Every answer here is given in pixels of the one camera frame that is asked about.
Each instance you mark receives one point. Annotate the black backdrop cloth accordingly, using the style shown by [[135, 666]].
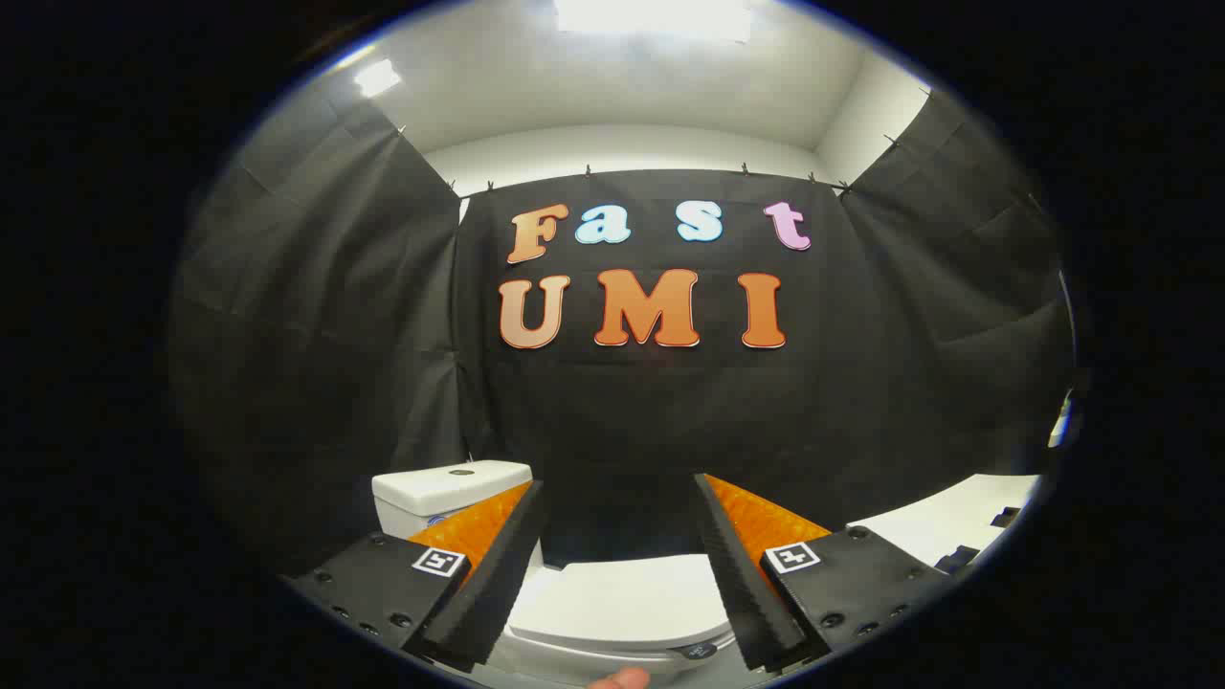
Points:
[[622, 411]]

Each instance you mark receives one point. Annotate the black round lid grip tab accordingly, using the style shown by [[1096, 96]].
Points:
[[694, 652]]

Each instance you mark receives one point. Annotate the white toilet tank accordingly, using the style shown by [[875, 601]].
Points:
[[431, 493]]

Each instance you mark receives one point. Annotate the white toilet bowl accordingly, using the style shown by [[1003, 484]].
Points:
[[555, 665]]

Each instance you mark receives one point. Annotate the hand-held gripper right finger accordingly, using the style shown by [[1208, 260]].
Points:
[[742, 593]]

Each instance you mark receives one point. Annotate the white toilet lid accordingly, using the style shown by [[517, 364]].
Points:
[[622, 598]]

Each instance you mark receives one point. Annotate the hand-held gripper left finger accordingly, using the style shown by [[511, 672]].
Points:
[[498, 584]]

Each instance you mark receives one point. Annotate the small ceiling light panel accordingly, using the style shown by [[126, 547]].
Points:
[[376, 77]]

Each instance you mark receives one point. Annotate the white drawer cabinet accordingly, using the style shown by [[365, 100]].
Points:
[[919, 526]]

